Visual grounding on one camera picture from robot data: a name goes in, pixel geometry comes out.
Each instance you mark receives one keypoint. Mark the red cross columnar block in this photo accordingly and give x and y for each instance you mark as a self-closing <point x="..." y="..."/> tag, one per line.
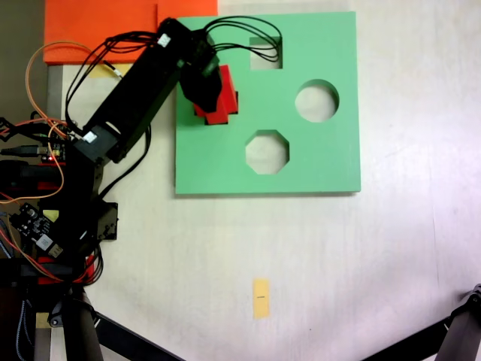
<point x="218" y="118"/>

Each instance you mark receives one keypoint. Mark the yellow tape with black mark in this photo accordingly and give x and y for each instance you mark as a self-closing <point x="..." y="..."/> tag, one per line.
<point x="261" y="301"/>

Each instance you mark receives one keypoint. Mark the green shape hole board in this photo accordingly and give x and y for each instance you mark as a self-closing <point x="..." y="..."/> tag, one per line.
<point x="263" y="176"/>

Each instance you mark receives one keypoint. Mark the red black table clamp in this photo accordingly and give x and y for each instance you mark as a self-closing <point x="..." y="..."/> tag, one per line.
<point x="22" y="173"/>
<point x="90" y="263"/>

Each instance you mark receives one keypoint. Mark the black circuit board silver connector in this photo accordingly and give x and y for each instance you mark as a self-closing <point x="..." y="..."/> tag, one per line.
<point x="32" y="222"/>

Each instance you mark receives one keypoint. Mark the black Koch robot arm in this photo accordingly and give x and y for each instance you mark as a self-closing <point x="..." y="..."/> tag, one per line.
<point x="131" y="94"/>

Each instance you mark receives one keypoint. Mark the circuit board with green terminal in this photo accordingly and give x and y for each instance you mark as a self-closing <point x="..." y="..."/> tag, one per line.
<point x="56" y="148"/>

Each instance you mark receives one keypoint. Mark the yellow masking tape piece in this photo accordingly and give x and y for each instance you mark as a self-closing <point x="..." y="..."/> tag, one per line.
<point x="41" y="319"/>
<point x="98" y="71"/>
<point x="50" y="215"/>

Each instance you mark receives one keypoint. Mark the orange flat block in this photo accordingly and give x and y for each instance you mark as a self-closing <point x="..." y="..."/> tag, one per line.
<point x="94" y="26"/>

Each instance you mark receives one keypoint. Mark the black tripod leg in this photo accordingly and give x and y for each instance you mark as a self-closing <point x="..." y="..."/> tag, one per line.
<point x="462" y="331"/>
<point x="80" y="338"/>

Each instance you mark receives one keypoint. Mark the curved black gripper finger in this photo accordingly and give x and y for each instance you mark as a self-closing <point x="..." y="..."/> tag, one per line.
<point x="203" y="94"/>

